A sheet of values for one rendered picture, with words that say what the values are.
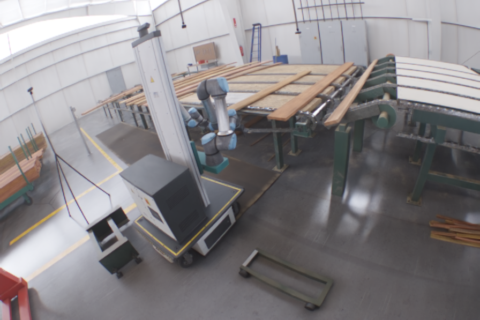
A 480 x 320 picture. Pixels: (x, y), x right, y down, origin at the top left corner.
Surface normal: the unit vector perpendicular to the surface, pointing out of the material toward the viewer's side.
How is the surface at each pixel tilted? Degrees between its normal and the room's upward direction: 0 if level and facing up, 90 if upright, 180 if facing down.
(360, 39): 90
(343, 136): 90
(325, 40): 90
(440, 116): 90
